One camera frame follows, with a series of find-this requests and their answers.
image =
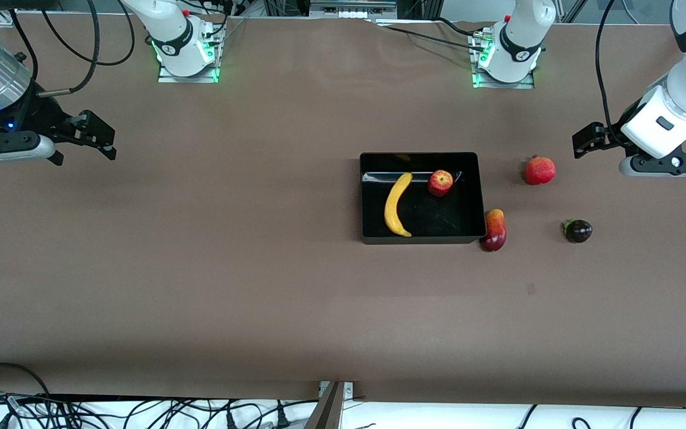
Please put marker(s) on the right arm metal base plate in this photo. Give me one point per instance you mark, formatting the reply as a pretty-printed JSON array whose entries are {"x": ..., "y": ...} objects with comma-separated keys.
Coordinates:
[{"x": 167, "y": 76}]

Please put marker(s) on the yellow banana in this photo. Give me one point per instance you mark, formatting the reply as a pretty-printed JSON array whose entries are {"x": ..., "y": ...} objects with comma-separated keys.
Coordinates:
[{"x": 392, "y": 208}]

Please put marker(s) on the white power strip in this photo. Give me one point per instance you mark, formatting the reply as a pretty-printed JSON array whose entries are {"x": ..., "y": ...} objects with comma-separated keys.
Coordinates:
[{"x": 352, "y": 13}]

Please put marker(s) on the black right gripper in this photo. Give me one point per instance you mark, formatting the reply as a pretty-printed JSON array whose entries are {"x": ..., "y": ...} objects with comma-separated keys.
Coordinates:
[{"x": 38, "y": 112}]

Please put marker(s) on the aluminium frame profile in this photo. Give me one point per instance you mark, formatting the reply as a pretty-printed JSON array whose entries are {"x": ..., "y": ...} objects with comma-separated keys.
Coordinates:
[{"x": 575, "y": 9}]

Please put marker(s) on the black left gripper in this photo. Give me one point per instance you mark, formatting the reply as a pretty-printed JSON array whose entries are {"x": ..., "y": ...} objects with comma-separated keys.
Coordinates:
[{"x": 616, "y": 132}]

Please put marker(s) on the red yellow mango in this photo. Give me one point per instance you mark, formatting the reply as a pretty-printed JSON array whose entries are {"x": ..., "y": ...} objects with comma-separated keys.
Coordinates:
[{"x": 494, "y": 229}]

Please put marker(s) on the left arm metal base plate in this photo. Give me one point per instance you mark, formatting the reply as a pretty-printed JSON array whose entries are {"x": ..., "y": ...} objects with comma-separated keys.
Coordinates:
[{"x": 524, "y": 83}]

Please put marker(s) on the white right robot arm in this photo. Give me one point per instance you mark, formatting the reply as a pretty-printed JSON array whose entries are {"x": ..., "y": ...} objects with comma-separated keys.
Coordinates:
[{"x": 173, "y": 18}]

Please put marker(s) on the dark purple mangosteen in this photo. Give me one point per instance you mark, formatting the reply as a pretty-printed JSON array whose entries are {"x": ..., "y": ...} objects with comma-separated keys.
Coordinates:
[{"x": 579, "y": 231}]

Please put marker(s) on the red pomegranate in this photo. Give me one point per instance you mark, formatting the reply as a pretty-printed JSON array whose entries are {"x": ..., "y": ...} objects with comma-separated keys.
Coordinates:
[{"x": 539, "y": 171}]

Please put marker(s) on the red apple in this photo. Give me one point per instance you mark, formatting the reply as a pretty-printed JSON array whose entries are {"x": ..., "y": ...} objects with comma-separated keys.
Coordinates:
[{"x": 440, "y": 183}]

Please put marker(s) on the black rectangular plastic tray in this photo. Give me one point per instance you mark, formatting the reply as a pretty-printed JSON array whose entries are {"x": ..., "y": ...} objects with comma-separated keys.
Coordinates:
[{"x": 426, "y": 220}]

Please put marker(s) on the grey metal profile beam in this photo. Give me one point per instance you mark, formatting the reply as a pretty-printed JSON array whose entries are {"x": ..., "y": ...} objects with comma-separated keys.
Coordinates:
[{"x": 328, "y": 411}]

